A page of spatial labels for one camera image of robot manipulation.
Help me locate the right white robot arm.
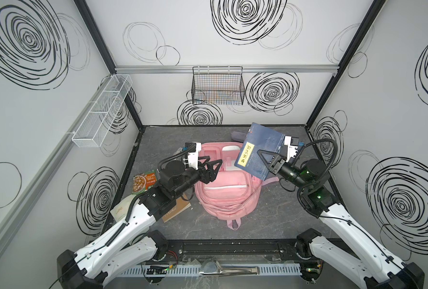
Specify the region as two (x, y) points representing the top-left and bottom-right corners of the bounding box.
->
(257, 138), (425, 289)

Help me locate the pink student backpack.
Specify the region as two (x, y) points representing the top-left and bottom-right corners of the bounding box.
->
(194, 142), (279, 231)

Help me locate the black corner frame post right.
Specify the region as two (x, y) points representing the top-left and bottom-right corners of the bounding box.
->
(305, 0), (387, 129)

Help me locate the white food pouch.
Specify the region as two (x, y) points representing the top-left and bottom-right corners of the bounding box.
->
(110, 195), (138, 223)

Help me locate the black corner frame post left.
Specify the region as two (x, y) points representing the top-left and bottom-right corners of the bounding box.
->
(74, 0), (145, 132)

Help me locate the white wire shelf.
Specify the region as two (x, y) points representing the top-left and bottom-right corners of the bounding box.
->
(71, 74), (133, 148)

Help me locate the aluminium wall rail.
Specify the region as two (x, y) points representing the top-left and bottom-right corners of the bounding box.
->
(115, 65), (339, 74)

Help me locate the green snack packet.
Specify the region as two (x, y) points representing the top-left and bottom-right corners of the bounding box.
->
(132, 170), (158, 195)

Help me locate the navy blue notebook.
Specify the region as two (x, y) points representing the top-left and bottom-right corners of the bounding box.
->
(234, 123), (285, 181)

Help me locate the white slotted cable duct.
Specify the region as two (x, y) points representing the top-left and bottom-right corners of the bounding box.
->
(116, 263), (302, 278)

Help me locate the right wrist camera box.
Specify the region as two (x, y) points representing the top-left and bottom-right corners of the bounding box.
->
(284, 136), (299, 161)

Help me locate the purple glasses case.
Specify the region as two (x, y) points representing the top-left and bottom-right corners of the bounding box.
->
(231, 131), (247, 143)

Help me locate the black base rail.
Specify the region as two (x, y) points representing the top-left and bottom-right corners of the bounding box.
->
(148, 238), (321, 264)

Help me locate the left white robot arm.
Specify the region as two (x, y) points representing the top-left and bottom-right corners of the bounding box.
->
(57, 157), (222, 289)

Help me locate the black wire basket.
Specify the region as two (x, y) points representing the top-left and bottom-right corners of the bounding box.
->
(191, 72), (246, 105)

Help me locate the black corner frame post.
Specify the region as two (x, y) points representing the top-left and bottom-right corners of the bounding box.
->
(305, 0), (387, 129)
(74, 0), (145, 132)

